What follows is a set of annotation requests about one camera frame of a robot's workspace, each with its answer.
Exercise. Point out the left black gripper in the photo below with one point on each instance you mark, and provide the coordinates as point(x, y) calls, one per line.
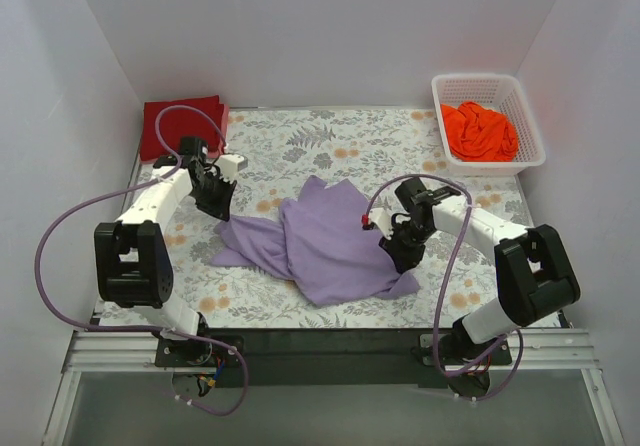
point(214, 192)

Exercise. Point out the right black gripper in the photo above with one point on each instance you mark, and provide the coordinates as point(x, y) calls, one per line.
point(405, 244)

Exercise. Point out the purple t shirt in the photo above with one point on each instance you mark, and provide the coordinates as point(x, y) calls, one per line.
point(317, 242)

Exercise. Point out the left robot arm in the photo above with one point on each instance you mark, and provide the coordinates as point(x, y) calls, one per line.
point(134, 270)

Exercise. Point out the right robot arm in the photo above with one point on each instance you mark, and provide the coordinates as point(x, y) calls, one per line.
point(534, 276)

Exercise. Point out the folded red t shirt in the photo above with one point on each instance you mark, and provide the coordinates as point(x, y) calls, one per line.
point(174, 125)

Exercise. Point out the floral table mat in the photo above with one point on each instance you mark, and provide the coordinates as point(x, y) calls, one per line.
point(284, 148)

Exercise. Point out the orange t shirt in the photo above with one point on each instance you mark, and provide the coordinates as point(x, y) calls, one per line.
point(478, 134)

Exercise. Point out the white plastic basket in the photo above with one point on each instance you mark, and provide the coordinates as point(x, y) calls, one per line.
point(500, 93)

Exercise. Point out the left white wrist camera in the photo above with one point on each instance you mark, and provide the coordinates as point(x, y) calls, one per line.
point(230, 165)

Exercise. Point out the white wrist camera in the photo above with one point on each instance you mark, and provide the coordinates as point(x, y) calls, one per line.
point(230, 165)
point(382, 220)

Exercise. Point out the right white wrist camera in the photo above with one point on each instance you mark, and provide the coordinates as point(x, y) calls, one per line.
point(382, 220)

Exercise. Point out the aluminium frame rail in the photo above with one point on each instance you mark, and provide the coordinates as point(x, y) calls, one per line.
point(544, 349)

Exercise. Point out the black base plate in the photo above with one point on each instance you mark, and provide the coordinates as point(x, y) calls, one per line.
point(298, 357)

